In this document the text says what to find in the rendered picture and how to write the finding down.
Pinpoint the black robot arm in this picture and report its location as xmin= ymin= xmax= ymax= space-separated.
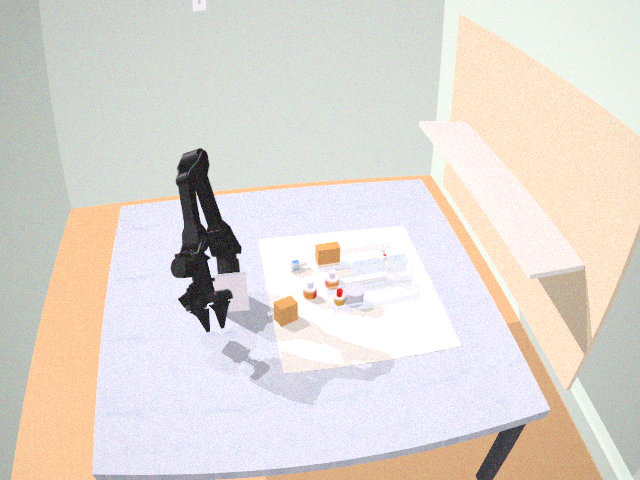
xmin=170 ymin=149 xmax=242 ymax=308

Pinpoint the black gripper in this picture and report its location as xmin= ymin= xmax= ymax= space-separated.
xmin=185 ymin=275 xmax=234 ymax=333

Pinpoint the white jar with cream and blue label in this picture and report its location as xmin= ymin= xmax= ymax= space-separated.
xmin=288 ymin=259 xmax=307 ymax=272

